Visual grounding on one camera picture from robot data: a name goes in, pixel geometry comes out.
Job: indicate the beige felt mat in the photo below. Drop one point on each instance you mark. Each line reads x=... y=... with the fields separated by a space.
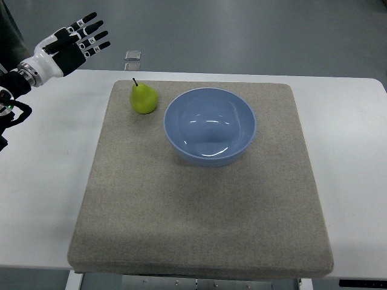
x=146 y=211

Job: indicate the upper floor plate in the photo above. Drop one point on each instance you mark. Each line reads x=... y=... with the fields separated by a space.
x=133 y=55

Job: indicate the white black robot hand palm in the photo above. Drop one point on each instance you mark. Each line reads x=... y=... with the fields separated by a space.
x=42 y=66

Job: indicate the blue bowl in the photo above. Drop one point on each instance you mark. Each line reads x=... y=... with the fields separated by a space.
x=209 y=127

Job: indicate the green pear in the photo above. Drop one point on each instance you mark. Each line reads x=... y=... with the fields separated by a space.
x=143 y=99

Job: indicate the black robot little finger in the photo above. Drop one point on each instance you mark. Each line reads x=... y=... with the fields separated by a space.
x=93 y=50

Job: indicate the white table frame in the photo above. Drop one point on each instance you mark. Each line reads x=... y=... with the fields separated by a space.
x=117 y=281

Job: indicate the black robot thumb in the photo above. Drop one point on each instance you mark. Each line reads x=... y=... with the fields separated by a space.
x=60 y=44

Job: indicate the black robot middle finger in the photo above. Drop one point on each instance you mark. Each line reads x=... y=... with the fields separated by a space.
x=88 y=30

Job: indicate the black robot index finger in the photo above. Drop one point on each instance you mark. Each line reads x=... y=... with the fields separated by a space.
x=81 y=22

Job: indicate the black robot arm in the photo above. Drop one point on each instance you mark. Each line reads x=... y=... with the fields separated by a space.
x=14 y=85

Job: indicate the lower floor plate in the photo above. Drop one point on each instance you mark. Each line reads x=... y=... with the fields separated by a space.
x=132 y=66

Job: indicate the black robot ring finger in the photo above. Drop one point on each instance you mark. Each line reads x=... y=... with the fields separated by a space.
x=92 y=40

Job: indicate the floor plate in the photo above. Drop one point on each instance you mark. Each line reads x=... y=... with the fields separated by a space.
x=132 y=66
x=133 y=55

